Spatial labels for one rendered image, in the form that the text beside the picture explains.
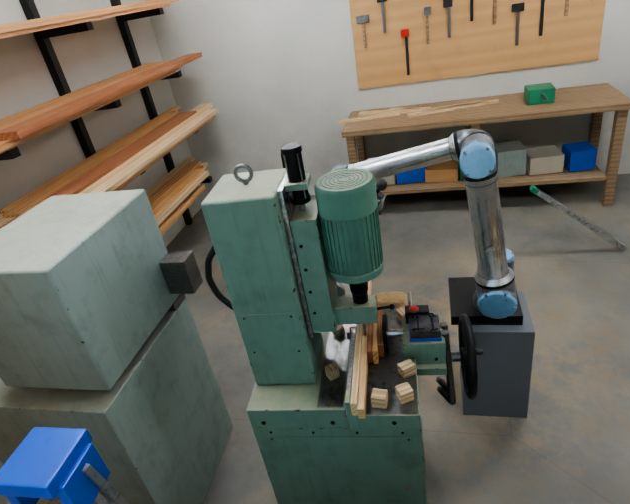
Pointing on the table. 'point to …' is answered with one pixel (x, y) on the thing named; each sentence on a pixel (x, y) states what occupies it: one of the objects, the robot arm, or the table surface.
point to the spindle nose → (359, 292)
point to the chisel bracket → (347, 314)
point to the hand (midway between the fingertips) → (378, 203)
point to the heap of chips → (392, 299)
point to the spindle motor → (350, 225)
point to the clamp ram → (388, 333)
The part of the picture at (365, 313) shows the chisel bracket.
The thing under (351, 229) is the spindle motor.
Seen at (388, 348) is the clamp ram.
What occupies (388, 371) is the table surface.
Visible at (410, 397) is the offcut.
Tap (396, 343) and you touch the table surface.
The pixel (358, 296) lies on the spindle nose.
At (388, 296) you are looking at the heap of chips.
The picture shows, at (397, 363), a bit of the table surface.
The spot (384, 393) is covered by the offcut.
